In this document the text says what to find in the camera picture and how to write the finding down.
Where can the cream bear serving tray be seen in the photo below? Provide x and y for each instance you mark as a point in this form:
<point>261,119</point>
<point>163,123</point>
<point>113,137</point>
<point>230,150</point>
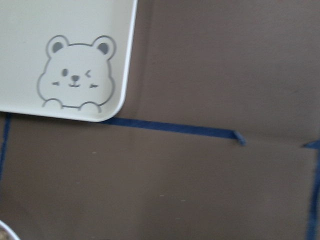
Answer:
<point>65,59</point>

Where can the white round plate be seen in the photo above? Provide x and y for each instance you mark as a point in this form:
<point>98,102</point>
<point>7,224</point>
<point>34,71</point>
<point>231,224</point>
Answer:
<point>6,233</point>

